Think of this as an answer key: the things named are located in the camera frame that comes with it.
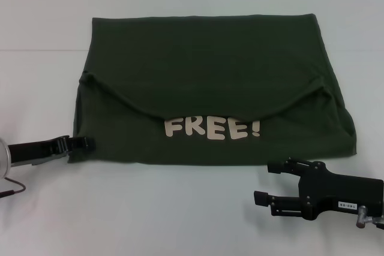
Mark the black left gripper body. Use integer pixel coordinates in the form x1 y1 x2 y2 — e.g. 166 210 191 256
7 135 71 167

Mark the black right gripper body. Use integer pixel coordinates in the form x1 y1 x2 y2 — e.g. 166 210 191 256
299 162 384 221

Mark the dark green t-shirt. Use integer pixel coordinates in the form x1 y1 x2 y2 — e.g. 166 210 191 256
67 13 358 165

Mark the right gripper cable with plug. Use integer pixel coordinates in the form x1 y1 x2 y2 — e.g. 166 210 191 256
355 205 384 228

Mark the gripper cable with plug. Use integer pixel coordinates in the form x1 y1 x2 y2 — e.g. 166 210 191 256
0 176 27 198
355 205 384 228

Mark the left gripper cable with plug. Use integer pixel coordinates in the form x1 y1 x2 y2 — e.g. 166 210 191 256
0 176 27 198

